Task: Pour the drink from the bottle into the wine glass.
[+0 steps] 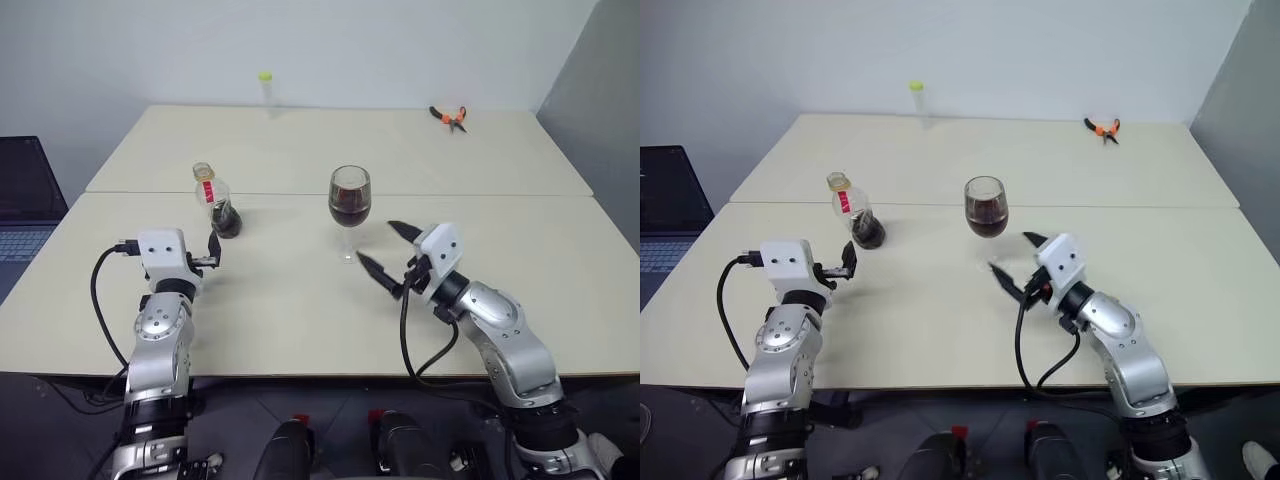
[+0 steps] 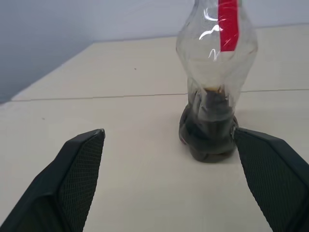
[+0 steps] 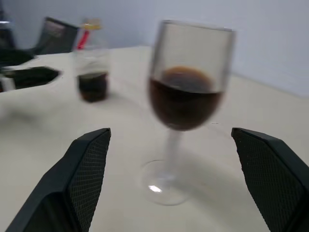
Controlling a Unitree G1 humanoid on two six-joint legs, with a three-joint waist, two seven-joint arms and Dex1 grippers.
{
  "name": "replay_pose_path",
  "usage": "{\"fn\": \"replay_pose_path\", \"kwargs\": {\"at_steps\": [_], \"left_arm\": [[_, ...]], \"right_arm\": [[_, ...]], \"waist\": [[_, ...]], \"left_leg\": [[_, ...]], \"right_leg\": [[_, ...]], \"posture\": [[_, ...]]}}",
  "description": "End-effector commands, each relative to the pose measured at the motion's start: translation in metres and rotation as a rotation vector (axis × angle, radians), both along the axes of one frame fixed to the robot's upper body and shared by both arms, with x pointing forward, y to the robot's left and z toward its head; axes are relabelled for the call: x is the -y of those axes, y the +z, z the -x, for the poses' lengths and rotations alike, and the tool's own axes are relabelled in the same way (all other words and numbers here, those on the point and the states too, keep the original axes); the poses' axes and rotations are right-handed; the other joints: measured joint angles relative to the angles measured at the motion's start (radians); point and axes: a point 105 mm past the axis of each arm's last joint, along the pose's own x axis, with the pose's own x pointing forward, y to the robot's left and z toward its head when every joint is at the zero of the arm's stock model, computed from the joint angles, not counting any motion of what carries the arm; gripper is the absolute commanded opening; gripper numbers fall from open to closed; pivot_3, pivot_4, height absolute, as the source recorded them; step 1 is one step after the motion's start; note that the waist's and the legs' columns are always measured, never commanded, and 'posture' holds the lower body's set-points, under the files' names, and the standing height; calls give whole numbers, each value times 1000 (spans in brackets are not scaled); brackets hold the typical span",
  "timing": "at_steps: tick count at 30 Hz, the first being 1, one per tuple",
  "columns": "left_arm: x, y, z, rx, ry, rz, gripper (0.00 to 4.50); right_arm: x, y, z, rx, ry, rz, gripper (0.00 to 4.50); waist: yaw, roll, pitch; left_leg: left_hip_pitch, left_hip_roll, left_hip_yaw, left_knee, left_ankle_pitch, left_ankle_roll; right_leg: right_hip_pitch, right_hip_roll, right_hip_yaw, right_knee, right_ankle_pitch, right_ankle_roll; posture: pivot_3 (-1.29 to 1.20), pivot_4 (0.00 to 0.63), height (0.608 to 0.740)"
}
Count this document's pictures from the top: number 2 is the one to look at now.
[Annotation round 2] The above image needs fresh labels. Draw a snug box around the clear bottle with yellow cap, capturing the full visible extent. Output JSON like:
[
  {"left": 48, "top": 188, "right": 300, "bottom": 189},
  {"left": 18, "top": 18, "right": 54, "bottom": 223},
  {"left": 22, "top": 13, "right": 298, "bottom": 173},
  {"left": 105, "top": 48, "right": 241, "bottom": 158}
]
[{"left": 175, "top": 0, "right": 259, "bottom": 163}]

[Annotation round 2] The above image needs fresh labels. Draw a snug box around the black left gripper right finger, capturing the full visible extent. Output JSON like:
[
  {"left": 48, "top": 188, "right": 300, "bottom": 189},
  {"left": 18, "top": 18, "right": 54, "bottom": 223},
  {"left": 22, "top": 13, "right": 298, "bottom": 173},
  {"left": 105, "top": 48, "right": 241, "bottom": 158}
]
[{"left": 232, "top": 127, "right": 309, "bottom": 232}]

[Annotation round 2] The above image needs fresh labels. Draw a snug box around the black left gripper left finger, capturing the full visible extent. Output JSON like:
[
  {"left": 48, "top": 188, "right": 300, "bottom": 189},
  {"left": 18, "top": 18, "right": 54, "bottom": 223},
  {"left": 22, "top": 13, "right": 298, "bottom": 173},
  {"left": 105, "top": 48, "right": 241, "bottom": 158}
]
[{"left": 0, "top": 129, "right": 106, "bottom": 232}]

